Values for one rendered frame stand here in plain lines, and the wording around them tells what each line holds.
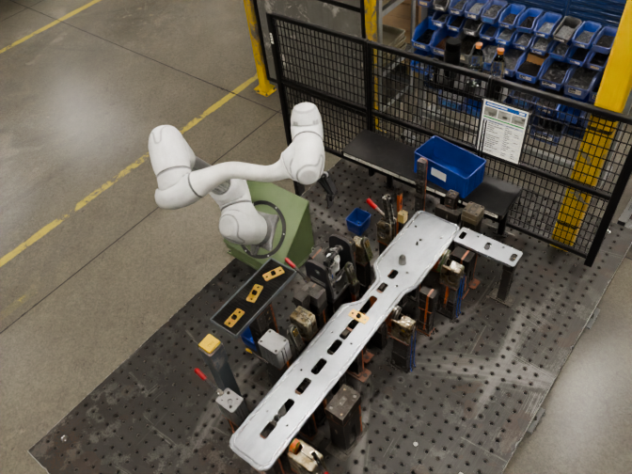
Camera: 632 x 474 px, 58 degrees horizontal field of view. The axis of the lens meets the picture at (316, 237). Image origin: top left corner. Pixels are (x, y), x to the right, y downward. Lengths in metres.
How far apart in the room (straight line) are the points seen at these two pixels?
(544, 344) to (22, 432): 2.82
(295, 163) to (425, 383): 1.22
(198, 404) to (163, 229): 1.98
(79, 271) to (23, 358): 0.70
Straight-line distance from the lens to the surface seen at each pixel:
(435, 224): 2.71
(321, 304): 2.40
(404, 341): 2.39
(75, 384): 3.80
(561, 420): 3.40
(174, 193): 2.16
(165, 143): 2.22
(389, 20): 5.43
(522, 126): 2.69
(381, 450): 2.46
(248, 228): 2.67
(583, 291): 2.98
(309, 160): 1.78
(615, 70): 2.48
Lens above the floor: 2.98
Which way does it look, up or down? 48 degrees down
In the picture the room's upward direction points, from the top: 8 degrees counter-clockwise
